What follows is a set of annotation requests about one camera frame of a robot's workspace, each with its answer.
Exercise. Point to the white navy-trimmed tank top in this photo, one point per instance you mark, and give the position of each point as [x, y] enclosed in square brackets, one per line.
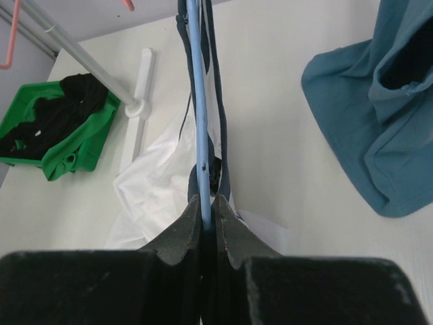
[155, 188]

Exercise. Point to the teal tank top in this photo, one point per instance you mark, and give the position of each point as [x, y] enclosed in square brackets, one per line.
[373, 103]

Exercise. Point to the green plastic bin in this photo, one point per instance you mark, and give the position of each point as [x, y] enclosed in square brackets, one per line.
[21, 110]

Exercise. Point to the green garment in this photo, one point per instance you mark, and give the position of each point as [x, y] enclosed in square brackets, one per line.
[60, 159]

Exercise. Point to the pink hanger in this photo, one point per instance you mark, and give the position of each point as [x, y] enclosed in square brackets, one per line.
[129, 4]
[12, 36]

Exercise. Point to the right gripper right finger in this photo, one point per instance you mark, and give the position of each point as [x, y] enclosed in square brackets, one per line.
[257, 285]

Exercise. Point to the black garment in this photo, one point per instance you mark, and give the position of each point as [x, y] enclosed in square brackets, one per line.
[56, 118]

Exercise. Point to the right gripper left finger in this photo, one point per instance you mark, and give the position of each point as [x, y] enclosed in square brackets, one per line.
[155, 284]

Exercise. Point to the blue hanger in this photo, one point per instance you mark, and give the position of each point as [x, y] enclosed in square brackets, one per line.
[199, 179]

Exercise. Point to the silver clothes rack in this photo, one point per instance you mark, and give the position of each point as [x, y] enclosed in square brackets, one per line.
[137, 106]

